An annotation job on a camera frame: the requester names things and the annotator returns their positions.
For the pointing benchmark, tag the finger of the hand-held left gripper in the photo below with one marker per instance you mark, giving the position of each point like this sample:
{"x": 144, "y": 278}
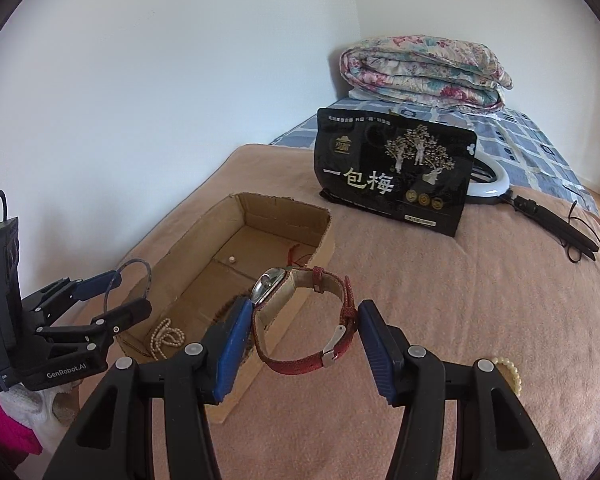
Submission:
{"x": 130, "y": 310}
{"x": 97, "y": 282}

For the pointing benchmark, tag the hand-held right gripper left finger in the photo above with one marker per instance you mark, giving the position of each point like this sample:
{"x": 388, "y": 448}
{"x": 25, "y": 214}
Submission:
{"x": 232, "y": 350}

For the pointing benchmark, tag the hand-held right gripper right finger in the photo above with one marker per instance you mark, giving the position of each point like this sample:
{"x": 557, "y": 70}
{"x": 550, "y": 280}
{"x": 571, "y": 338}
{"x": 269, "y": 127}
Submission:
{"x": 380, "y": 350}

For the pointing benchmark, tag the dark metal bangle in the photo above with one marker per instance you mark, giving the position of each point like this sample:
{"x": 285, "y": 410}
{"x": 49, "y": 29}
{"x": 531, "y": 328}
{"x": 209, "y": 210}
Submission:
{"x": 150, "y": 280}

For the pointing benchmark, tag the cardboard box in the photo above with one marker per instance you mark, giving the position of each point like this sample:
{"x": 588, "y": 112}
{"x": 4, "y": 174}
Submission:
{"x": 200, "y": 290}

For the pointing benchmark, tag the white knitted cloth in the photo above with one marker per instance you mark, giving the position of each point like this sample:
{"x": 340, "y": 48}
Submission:
{"x": 35, "y": 410}

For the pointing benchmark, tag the pink cloth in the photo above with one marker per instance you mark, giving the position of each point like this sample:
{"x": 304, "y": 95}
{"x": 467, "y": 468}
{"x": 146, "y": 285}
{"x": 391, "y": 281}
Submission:
{"x": 5, "y": 430}

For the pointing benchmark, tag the pink blanket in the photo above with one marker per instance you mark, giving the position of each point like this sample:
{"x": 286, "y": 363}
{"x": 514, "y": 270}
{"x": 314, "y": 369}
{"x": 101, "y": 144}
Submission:
{"x": 430, "y": 280}

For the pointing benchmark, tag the black snack bag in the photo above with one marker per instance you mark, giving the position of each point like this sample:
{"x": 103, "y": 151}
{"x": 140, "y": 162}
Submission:
{"x": 370, "y": 185}

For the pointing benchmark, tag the black folded tripod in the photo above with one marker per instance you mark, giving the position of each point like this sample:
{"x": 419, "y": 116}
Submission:
{"x": 555, "y": 225}

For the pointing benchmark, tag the folded floral quilt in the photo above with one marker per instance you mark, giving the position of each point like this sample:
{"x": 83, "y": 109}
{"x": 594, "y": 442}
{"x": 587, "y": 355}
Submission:
{"x": 420, "y": 70}

